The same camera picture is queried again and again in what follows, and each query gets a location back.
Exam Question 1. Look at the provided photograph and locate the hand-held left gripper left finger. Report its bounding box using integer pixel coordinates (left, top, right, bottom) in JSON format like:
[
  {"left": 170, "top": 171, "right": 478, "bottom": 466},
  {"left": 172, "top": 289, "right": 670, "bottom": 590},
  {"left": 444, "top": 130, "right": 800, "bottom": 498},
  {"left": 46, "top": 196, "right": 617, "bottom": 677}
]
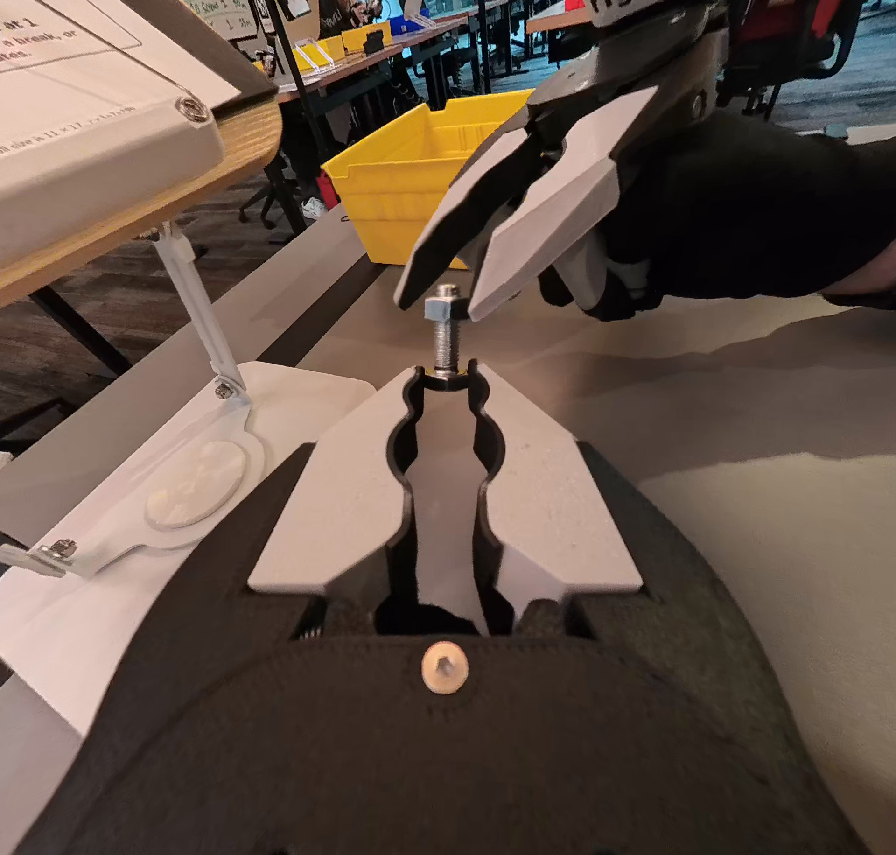
[{"left": 248, "top": 368, "right": 425, "bottom": 597}]

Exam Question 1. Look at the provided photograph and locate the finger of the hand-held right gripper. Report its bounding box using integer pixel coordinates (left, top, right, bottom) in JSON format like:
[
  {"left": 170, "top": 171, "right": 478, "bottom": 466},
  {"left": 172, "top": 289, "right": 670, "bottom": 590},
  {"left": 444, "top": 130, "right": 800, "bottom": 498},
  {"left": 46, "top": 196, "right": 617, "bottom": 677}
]
[
  {"left": 394, "top": 123, "right": 541, "bottom": 311},
  {"left": 468, "top": 86, "right": 660, "bottom": 322}
]

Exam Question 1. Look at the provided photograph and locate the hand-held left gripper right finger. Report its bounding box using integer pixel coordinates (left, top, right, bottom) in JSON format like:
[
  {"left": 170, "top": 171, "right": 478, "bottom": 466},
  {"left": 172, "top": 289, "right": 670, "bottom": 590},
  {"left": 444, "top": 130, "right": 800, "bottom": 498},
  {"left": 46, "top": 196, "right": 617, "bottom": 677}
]
[{"left": 468, "top": 361, "right": 644, "bottom": 611}]

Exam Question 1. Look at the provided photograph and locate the yellow plastic bin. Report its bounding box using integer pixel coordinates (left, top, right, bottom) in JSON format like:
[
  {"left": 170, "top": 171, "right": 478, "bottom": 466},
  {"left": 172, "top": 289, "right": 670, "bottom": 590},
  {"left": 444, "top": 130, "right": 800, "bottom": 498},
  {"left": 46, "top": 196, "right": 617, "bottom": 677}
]
[
  {"left": 322, "top": 88, "right": 536, "bottom": 268},
  {"left": 342, "top": 24, "right": 393, "bottom": 56},
  {"left": 289, "top": 37, "right": 345, "bottom": 73}
]

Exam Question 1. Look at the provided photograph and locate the steel hex bolt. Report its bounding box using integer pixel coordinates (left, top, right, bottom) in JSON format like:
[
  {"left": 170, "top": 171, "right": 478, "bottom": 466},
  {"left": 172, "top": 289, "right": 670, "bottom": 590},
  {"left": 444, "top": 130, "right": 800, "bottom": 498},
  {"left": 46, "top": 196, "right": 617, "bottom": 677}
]
[{"left": 423, "top": 283, "right": 469, "bottom": 374}]

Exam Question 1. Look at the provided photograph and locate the person's right forearm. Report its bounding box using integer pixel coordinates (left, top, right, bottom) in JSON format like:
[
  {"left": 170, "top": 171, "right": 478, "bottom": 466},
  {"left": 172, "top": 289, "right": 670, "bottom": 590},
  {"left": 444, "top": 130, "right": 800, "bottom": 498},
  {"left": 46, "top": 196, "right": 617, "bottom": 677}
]
[{"left": 822, "top": 242, "right": 896, "bottom": 311}]

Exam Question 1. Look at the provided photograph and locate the person's right hand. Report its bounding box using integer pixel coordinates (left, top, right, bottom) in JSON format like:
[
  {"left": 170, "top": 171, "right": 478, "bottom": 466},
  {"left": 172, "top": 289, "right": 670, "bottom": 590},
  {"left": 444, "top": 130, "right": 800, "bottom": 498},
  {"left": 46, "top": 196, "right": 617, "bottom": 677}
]
[{"left": 540, "top": 114, "right": 896, "bottom": 322}]

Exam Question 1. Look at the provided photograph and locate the white stand with instruction sheet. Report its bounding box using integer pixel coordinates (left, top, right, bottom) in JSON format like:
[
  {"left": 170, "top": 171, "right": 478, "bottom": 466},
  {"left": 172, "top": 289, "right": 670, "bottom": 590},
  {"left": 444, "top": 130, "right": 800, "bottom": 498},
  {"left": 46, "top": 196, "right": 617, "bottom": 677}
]
[{"left": 0, "top": 0, "right": 379, "bottom": 738}]

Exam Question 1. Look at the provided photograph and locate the red office chair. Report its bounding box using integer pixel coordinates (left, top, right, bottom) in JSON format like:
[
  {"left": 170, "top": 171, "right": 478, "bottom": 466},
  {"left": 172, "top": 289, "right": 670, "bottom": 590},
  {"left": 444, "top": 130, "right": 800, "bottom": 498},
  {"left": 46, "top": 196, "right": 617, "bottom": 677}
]
[{"left": 721, "top": 0, "right": 884, "bottom": 94}]

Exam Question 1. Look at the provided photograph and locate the printed instruction sheet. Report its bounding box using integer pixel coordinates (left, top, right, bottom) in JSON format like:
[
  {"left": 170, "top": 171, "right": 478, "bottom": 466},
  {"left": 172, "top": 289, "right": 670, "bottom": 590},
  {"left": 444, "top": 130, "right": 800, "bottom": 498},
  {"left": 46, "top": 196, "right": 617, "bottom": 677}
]
[{"left": 0, "top": 0, "right": 243, "bottom": 164}]

